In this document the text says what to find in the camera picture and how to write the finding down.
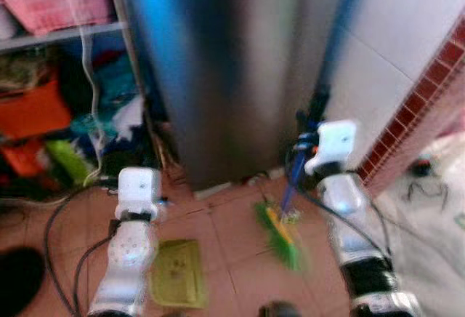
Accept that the green broom with blue handle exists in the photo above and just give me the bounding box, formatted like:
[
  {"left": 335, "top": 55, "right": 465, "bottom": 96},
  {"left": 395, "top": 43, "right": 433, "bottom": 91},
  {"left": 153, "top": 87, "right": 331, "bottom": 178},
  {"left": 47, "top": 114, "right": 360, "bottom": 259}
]
[{"left": 253, "top": 0, "right": 375, "bottom": 273}]

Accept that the green dustpan with red handle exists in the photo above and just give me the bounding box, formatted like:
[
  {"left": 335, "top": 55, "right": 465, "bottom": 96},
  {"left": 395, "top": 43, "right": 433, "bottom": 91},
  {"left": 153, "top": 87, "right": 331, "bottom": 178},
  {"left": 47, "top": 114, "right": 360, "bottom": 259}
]
[{"left": 148, "top": 238, "right": 209, "bottom": 310}]

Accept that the black round floor object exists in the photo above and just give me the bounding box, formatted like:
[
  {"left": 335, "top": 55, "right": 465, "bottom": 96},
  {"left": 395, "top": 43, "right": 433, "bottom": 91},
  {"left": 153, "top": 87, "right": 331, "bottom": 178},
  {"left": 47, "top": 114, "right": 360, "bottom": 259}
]
[{"left": 0, "top": 246, "right": 47, "bottom": 317}]

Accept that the white woven sack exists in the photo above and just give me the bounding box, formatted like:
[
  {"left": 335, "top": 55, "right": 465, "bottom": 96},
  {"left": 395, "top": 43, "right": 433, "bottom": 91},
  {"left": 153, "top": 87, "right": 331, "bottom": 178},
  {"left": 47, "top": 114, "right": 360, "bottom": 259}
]
[{"left": 373, "top": 134, "right": 465, "bottom": 317}]

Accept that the dark robot foot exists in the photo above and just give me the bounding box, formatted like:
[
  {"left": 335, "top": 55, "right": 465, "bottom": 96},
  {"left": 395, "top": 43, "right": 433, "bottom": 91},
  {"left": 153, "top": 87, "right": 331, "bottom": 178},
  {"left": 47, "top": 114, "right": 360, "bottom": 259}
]
[{"left": 258, "top": 300, "right": 303, "bottom": 317}]

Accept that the teal plastic bag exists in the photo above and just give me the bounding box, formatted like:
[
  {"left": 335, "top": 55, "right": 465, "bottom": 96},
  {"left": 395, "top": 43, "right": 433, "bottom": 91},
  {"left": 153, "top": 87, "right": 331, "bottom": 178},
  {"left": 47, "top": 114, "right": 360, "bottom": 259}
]
[{"left": 73, "top": 55, "right": 147, "bottom": 140}]

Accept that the lime green plastic item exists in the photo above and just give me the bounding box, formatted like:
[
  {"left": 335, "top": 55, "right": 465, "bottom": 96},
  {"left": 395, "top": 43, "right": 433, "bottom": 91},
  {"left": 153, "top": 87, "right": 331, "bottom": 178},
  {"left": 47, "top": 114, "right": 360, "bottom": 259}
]
[{"left": 45, "top": 138, "right": 96, "bottom": 185}]

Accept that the metal shelf rack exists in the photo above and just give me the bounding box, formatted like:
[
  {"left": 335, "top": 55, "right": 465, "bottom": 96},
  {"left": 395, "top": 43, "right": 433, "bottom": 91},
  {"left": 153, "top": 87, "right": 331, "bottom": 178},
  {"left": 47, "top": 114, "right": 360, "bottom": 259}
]
[{"left": 0, "top": 0, "right": 175, "bottom": 181}]

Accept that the orange plastic bin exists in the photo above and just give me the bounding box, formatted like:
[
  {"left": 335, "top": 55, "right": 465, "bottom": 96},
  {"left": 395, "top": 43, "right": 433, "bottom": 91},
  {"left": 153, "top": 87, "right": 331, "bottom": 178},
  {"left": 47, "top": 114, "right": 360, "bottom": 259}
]
[{"left": 0, "top": 76, "right": 73, "bottom": 142}]

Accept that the pink plastic basket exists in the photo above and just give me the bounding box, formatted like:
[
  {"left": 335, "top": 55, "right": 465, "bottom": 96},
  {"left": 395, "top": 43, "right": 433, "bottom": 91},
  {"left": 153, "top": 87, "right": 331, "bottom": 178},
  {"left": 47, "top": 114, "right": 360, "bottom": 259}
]
[{"left": 0, "top": 0, "right": 114, "bottom": 36}]

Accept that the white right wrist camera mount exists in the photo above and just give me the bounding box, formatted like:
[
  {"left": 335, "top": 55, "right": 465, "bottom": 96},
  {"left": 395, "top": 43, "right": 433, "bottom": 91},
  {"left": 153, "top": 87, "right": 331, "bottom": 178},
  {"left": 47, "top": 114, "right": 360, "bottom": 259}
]
[{"left": 304, "top": 120, "right": 359, "bottom": 177}]

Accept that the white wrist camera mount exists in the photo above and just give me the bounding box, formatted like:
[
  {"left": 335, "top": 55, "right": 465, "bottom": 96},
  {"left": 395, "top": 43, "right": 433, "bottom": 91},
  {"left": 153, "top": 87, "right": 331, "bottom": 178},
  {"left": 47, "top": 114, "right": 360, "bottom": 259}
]
[
  {"left": 304, "top": 120, "right": 359, "bottom": 177},
  {"left": 116, "top": 167, "right": 163, "bottom": 220}
]

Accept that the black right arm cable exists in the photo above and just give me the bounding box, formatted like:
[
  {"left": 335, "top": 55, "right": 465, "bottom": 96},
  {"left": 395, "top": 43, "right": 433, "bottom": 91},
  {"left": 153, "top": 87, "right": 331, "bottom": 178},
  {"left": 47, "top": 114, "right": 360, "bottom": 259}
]
[{"left": 286, "top": 143, "right": 390, "bottom": 261}]

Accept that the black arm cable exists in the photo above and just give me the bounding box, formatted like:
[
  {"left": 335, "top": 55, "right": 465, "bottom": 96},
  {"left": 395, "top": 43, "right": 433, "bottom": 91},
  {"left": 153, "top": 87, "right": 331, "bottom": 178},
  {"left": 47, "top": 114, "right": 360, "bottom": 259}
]
[
  {"left": 286, "top": 143, "right": 390, "bottom": 261},
  {"left": 41, "top": 186, "right": 118, "bottom": 317}
]

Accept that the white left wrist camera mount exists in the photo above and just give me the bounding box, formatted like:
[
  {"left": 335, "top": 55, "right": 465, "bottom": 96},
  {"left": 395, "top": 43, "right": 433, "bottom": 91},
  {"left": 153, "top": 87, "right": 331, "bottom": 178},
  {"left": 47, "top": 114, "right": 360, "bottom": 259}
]
[{"left": 116, "top": 167, "right": 163, "bottom": 220}]

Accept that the white hanging cable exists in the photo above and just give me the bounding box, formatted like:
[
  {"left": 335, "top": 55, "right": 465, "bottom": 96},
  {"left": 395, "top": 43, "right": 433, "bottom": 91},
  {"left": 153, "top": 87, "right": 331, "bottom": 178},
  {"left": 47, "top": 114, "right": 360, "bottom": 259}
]
[{"left": 62, "top": 0, "right": 105, "bottom": 187}]

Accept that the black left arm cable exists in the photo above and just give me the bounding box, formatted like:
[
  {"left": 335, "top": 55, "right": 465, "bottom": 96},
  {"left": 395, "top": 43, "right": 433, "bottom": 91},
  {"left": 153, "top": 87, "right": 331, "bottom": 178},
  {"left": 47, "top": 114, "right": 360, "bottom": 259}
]
[{"left": 41, "top": 186, "right": 118, "bottom": 317}]

